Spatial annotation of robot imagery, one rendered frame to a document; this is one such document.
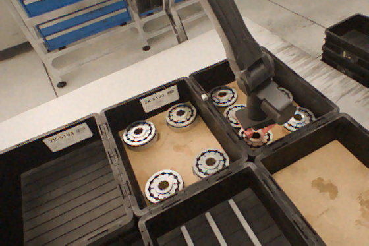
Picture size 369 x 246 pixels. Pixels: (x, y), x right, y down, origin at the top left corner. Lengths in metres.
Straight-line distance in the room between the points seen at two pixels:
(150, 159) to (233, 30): 0.49
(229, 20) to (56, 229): 0.68
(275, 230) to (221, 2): 0.52
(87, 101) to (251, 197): 0.89
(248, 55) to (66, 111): 0.99
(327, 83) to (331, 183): 0.57
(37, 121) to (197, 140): 0.78
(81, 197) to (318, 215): 0.63
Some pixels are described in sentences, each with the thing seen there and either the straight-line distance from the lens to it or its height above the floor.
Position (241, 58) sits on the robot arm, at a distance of 0.58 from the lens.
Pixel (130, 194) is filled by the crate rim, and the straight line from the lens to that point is 0.74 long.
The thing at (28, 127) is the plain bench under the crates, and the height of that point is 0.70.
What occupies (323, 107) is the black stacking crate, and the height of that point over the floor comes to 0.90.
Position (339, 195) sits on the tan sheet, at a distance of 0.81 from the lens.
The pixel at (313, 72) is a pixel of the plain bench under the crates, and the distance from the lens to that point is 1.34.
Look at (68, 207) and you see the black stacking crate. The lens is 0.91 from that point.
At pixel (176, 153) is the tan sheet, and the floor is 0.83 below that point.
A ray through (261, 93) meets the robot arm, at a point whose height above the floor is 1.09.
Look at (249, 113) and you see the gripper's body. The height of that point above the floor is 0.99.
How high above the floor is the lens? 1.52
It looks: 47 degrees down
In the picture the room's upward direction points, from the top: 8 degrees counter-clockwise
